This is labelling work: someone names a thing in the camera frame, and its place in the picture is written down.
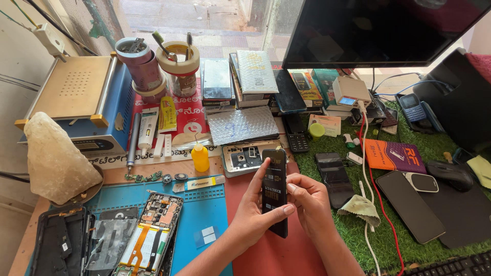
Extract person's right hand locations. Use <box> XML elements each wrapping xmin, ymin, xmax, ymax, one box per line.
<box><xmin>286</xmin><ymin>173</ymin><xmax>339</xmax><ymax>241</ymax></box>

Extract person's left hand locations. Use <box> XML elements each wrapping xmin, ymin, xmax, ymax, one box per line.
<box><xmin>227</xmin><ymin>157</ymin><xmax>296</xmax><ymax>254</ymax></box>

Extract black replacement phone screen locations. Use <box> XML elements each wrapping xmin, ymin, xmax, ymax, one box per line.
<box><xmin>261</xmin><ymin>148</ymin><xmax>288</xmax><ymax>239</ymax></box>

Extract black smartphone with cracked film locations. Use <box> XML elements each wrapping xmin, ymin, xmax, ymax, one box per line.
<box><xmin>315</xmin><ymin>152</ymin><xmax>354</xmax><ymax>210</ymax></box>

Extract pale green cleaning cloth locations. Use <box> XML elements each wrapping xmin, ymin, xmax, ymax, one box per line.
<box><xmin>337</xmin><ymin>194</ymin><xmax>381</xmax><ymax>228</ymax></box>

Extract clear blue tape piece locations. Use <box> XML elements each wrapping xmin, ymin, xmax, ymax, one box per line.
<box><xmin>193</xmin><ymin>226</ymin><xmax>219</xmax><ymax>248</ymax></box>

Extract green artificial grass mat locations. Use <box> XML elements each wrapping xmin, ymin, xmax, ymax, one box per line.
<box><xmin>293</xmin><ymin>100</ymin><xmax>491</xmax><ymax>275</ymax></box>

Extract blue silicone repair mat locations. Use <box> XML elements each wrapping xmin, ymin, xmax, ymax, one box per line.
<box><xmin>25</xmin><ymin>175</ymin><xmax>235</xmax><ymax>276</ymax></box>

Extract red desk mat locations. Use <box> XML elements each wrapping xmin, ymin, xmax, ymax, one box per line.
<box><xmin>224</xmin><ymin>161</ymin><xmax>329</xmax><ymax>276</ymax></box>

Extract yellow squeeze bottle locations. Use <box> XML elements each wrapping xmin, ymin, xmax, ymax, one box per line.
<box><xmin>191</xmin><ymin>132</ymin><xmax>211</xmax><ymax>173</ymax></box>

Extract black keypad phone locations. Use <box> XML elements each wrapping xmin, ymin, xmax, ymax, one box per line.
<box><xmin>283</xmin><ymin>113</ymin><xmax>310</xmax><ymax>153</ymax></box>

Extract lime green round cap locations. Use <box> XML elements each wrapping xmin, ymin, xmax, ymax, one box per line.
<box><xmin>309</xmin><ymin>122</ymin><xmax>326</xmax><ymax>140</ymax></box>

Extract printed identity card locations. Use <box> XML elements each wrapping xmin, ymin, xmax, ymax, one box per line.
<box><xmin>308</xmin><ymin>114</ymin><xmax>342</xmax><ymax>138</ymax></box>

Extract silver bubble wrap pouch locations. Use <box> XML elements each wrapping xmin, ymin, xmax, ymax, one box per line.
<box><xmin>207</xmin><ymin>105</ymin><xmax>280</xmax><ymax>146</ymax></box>

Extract orange and purple display box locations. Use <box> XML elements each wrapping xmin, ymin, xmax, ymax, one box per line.
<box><xmin>363</xmin><ymin>138</ymin><xmax>427</xmax><ymax>175</ymax></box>

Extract large black smartphone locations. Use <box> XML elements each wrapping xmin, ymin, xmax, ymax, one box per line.
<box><xmin>375</xmin><ymin>170</ymin><xmax>447</xmax><ymax>245</ymax></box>

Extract opened smartphone with exposed internals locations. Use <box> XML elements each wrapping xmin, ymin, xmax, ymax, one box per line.
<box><xmin>112</xmin><ymin>191</ymin><xmax>184</xmax><ymax>276</ymax></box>

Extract silver foil pouch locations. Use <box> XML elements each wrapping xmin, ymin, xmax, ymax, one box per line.
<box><xmin>171</xmin><ymin>132</ymin><xmax>214</xmax><ymax>151</ymax></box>

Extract small white keypad phone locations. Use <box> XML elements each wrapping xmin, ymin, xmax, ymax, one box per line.
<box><xmin>402</xmin><ymin>172</ymin><xmax>439</xmax><ymax>193</ymax></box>

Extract small green circuit board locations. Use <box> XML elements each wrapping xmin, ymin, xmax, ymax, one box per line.
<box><xmin>124</xmin><ymin>171</ymin><xmax>163</xmax><ymax>183</ymax></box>

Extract black box under charger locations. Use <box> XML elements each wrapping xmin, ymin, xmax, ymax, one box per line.
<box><xmin>349</xmin><ymin>99</ymin><xmax>387</xmax><ymax>125</ymax></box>

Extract black smartphone with blue edge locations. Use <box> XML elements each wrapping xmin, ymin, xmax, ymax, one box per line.
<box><xmin>273</xmin><ymin>69</ymin><xmax>308</xmax><ymax>114</ymax></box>

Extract orange phone box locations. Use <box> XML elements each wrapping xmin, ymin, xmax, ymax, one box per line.
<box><xmin>289</xmin><ymin>71</ymin><xmax>324</xmax><ymax>108</ymax></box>

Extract red printed poster sheet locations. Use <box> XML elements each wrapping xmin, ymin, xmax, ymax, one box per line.
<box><xmin>128</xmin><ymin>78</ymin><xmax>212</xmax><ymax>155</ymax></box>

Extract green phone box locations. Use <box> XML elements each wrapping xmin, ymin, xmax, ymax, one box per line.
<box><xmin>310</xmin><ymin>68</ymin><xmax>341</xmax><ymax>109</ymax></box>

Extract white charger hub with display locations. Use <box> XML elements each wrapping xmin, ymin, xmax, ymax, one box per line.
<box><xmin>332</xmin><ymin>75</ymin><xmax>372</xmax><ymax>109</ymax></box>

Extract yellow glue tube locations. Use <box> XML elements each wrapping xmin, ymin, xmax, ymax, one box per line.
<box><xmin>158</xmin><ymin>96</ymin><xmax>178</xmax><ymax>133</ymax></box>

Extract white glue tube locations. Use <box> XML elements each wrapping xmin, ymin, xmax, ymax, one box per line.
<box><xmin>137</xmin><ymin>107</ymin><xmax>160</xmax><ymax>156</ymax></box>

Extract grey electric screwdriver pen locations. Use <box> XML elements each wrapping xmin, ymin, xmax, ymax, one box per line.
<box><xmin>126</xmin><ymin>112</ymin><xmax>142</xmax><ymax>175</ymax></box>

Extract stack of dark phone boxes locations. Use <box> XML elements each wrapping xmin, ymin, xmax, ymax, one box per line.
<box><xmin>199</xmin><ymin>57</ymin><xmax>237</xmax><ymax>112</ymax></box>

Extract clear plastic film sheet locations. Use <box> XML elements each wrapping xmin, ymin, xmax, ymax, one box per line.
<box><xmin>86</xmin><ymin>218</ymin><xmax>137</xmax><ymax>271</ymax></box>

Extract black computer mouse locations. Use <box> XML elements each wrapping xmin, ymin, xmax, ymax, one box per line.
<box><xmin>426</xmin><ymin>160</ymin><xmax>475</xmax><ymax>192</ymax></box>

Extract blue keypad phone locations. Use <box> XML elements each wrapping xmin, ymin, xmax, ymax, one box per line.
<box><xmin>398</xmin><ymin>93</ymin><xmax>427</xmax><ymax>123</ymax></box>

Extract stack of boxes with pouch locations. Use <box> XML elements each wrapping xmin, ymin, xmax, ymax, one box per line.
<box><xmin>229</xmin><ymin>49</ymin><xmax>280</xmax><ymax>110</ymax></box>

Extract clear jar with tools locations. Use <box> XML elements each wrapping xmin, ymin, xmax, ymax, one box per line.
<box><xmin>168</xmin><ymin>72</ymin><xmax>198</xmax><ymax>98</ymax></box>

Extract dark phone under blue phone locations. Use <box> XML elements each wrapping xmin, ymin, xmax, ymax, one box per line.
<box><xmin>395</xmin><ymin>94</ymin><xmax>446</xmax><ymax>134</ymax></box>

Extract black keyboard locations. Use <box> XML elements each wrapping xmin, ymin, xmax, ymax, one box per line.
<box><xmin>402</xmin><ymin>251</ymin><xmax>491</xmax><ymax>276</ymax></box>

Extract black mouse pad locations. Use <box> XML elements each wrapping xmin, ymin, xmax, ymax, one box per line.
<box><xmin>418</xmin><ymin>179</ymin><xmax>491</xmax><ymax>250</ymax></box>

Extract yellow cloth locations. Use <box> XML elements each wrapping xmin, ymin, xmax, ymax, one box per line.
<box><xmin>467</xmin><ymin>155</ymin><xmax>491</xmax><ymax>190</ymax></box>

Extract beige masking tape roll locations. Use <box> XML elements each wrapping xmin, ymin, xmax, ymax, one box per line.
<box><xmin>156</xmin><ymin>41</ymin><xmax>201</xmax><ymax>76</ymax></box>

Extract pink tape rolls holding screws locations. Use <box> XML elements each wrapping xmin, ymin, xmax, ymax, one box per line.
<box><xmin>115</xmin><ymin>37</ymin><xmax>168</xmax><ymax>103</ymax></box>

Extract black monitor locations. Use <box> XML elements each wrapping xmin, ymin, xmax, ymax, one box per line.
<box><xmin>282</xmin><ymin>0</ymin><xmax>491</xmax><ymax>70</ymax></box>

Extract black phone back cover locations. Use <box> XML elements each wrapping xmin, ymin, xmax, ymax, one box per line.
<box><xmin>29</xmin><ymin>206</ymin><xmax>94</xmax><ymax>276</ymax></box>

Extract green toothbrush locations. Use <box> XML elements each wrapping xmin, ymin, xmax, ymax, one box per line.
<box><xmin>151</xmin><ymin>31</ymin><xmax>178</xmax><ymax>63</ymax></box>

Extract white salt rock lamp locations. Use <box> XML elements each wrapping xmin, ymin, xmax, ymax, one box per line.
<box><xmin>24</xmin><ymin>111</ymin><xmax>105</xmax><ymax>208</ymax></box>

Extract window mesh screen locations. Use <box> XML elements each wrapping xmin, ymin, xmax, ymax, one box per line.
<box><xmin>58</xmin><ymin>0</ymin><xmax>304</xmax><ymax>63</ymax></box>

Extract blue screen separator machine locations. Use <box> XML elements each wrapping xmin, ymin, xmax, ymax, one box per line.
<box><xmin>15</xmin><ymin>53</ymin><xmax>136</xmax><ymax>155</ymax></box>

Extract red cloth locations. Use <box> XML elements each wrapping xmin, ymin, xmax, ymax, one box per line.
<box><xmin>464</xmin><ymin>52</ymin><xmax>491</xmax><ymax>86</ymax></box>

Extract silver phone middle frame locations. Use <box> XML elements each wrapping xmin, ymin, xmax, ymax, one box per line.
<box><xmin>221</xmin><ymin>140</ymin><xmax>285</xmax><ymax>178</ymax></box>

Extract white charging cable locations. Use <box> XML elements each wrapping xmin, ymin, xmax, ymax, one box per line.
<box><xmin>356</xmin><ymin>100</ymin><xmax>383</xmax><ymax>276</ymax></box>

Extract red cable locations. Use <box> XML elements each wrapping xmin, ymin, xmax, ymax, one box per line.
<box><xmin>358</xmin><ymin>118</ymin><xmax>406</xmax><ymax>276</ymax></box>

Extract blue cable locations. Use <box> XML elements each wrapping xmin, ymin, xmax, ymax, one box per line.
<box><xmin>374</xmin><ymin>79</ymin><xmax>454</xmax><ymax>97</ymax></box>

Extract black wall wires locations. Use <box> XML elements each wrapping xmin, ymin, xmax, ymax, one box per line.
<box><xmin>0</xmin><ymin>0</ymin><xmax>98</xmax><ymax>57</ymax></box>

